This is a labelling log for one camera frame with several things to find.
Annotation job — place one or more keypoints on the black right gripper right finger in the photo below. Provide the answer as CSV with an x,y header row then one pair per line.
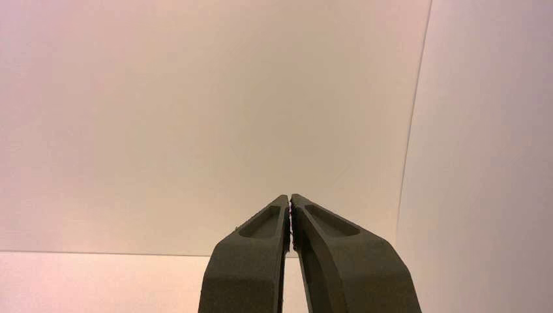
x,y
345,268

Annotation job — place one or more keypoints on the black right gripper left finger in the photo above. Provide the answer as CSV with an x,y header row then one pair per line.
x,y
252,268

